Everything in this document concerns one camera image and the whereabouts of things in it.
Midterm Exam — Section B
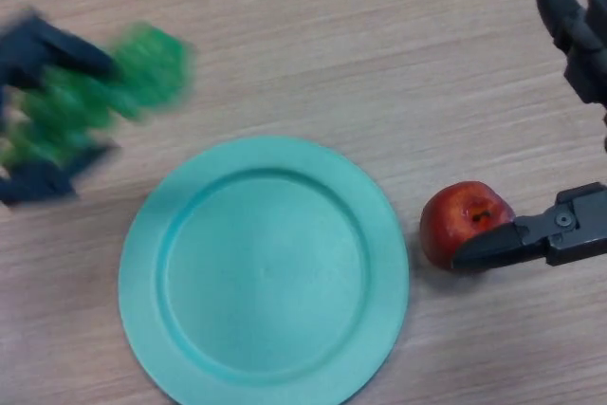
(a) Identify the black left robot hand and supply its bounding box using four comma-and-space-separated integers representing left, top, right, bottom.
0, 9, 122, 207

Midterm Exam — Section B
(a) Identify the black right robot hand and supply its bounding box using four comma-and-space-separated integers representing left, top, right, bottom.
450, 0, 607, 271

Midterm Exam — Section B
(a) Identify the green grapes bunch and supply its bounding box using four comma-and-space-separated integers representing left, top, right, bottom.
0, 21, 198, 172

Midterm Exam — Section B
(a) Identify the green round plate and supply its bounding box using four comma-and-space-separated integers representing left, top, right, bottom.
118, 136, 411, 405

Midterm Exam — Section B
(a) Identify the red apple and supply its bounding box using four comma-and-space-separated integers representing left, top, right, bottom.
419, 180, 516, 271

